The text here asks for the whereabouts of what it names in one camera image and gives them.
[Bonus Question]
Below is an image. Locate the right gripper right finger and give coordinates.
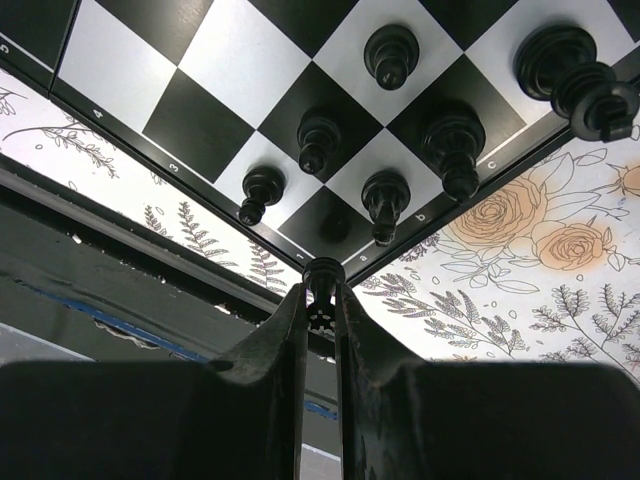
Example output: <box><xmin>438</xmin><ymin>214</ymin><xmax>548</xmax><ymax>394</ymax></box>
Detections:
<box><xmin>335</xmin><ymin>285</ymin><xmax>639</xmax><ymax>479</ymax></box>

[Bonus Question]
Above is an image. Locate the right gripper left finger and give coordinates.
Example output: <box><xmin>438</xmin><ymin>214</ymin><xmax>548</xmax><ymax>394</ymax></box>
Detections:
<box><xmin>1</xmin><ymin>285</ymin><xmax>308</xmax><ymax>479</ymax></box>

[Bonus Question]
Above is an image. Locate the black rook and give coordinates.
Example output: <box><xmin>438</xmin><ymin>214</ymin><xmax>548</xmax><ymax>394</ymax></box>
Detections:
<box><xmin>302</xmin><ymin>257</ymin><xmax>346</xmax><ymax>342</ymax></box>

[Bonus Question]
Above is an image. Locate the black pawn on board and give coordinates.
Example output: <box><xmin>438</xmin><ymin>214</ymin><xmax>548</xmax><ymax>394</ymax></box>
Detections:
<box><xmin>238</xmin><ymin>165</ymin><xmax>286</xmax><ymax>227</ymax></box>
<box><xmin>364</xmin><ymin>24</ymin><xmax>420</xmax><ymax>91</ymax></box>

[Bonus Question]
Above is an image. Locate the floral table mat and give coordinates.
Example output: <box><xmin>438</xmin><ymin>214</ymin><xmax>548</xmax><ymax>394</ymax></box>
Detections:
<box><xmin>1</xmin><ymin>74</ymin><xmax>639</xmax><ymax>378</ymax></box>

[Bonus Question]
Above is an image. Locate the black piece back rank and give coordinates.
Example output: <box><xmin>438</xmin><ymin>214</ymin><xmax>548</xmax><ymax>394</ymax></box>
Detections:
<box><xmin>419</xmin><ymin>101</ymin><xmax>486</xmax><ymax>205</ymax></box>
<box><xmin>514</xmin><ymin>24</ymin><xmax>639</xmax><ymax>143</ymax></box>
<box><xmin>361</xmin><ymin>170</ymin><xmax>411</xmax><ymax>248</ymax></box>

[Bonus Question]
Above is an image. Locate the black and white chessboard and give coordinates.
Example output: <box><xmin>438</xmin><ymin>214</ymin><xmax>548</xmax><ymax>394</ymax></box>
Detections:
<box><xmin>1</xmin><ymin>1</ymin><xmax>639</xmax><ymax>277</ymax></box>

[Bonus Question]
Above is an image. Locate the black pawn near corner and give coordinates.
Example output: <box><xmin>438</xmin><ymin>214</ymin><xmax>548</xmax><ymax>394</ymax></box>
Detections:
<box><xmin>296</xmin><ymin>109</ymin><xmax>342</xmax><ymax>175</ymax></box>

